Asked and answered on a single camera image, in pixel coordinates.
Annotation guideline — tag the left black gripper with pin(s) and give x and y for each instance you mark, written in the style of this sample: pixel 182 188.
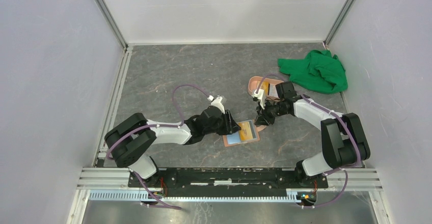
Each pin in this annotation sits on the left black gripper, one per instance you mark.
pixel 230 126

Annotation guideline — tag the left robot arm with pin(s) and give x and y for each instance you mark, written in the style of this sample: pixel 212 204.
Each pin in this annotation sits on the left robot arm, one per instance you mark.
pixel 128 142

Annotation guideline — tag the pink oval tray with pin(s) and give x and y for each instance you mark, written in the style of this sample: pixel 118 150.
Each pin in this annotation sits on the pink oval tray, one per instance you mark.
pixel 256 80

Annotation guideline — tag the tan leather card holder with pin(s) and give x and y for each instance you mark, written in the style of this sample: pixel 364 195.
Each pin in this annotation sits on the tan leather card holder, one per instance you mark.
pixel 234 140

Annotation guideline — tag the green cloth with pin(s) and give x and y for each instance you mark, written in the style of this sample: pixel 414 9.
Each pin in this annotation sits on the green cloth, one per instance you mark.
pixel 319 71

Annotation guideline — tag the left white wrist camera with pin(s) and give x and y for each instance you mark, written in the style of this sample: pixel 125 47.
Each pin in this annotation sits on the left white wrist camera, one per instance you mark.
pixel 217 102

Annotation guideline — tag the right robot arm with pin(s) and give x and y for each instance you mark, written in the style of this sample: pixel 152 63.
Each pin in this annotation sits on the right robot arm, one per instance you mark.
pixel 343 141

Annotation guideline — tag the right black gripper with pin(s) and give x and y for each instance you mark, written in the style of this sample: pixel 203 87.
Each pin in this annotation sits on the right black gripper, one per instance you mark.
pixel 263 118

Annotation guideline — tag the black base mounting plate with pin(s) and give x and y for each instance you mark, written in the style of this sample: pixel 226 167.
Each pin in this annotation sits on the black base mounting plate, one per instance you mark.
pixel 233 182

